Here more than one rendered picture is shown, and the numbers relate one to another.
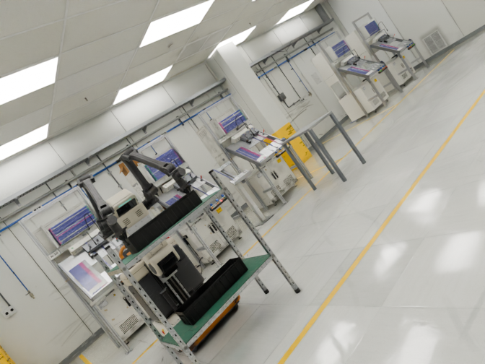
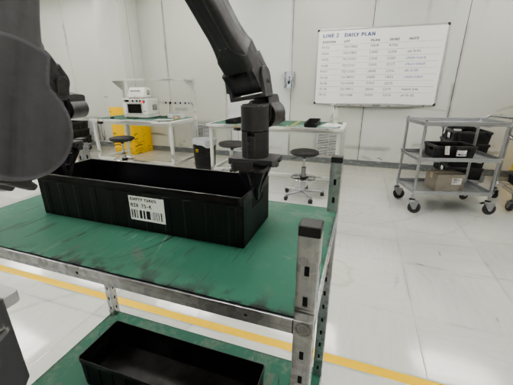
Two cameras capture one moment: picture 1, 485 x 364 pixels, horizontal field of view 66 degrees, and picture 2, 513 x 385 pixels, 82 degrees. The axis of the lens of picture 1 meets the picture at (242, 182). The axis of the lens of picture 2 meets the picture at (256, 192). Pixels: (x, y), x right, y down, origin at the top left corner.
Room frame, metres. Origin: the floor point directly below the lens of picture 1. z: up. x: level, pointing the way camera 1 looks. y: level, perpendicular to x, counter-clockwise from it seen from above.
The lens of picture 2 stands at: (2.81, 1.33, 1.27)
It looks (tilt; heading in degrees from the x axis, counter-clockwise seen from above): 20 degrees down; 232
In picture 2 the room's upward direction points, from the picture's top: straight up
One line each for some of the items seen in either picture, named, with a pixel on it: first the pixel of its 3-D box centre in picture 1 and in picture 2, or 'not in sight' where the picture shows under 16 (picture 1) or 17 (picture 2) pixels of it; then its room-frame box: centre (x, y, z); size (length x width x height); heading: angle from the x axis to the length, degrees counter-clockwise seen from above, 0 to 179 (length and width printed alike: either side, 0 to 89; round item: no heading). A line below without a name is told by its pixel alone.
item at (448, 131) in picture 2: not in sight; (459, 156); (-1.77, -0.11, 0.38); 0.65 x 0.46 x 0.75; 36
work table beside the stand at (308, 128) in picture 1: (322, 152); not in sight; (4.92, -1.09, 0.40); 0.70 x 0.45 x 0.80; 25
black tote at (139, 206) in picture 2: (163, 221); (153, 195); (2.58, 0.60, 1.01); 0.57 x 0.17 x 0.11; 123
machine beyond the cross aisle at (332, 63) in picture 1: (348, 75); not in sight; (8.26, -3.27, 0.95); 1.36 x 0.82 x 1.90; 33
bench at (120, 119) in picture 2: not in sight; (147, 142); (1.26, -3.62, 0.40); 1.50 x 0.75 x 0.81; 123
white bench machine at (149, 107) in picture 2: not in sight; (140, 102); (1.27, -3.67, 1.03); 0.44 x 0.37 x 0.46; 129
